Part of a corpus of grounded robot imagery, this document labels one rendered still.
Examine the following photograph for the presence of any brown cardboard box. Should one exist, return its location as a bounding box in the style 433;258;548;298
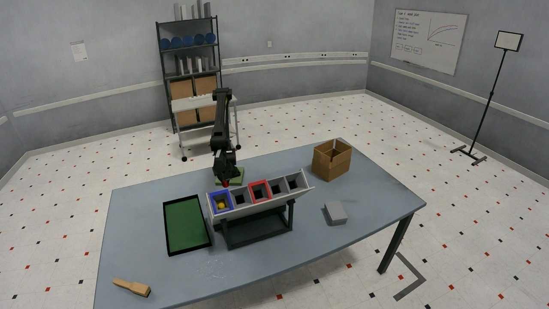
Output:
311;139;352;182

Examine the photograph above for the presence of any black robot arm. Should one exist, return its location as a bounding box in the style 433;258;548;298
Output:
210;88;241;181

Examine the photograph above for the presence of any grey hinged case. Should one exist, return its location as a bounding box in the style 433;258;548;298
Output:
324;201;348;227

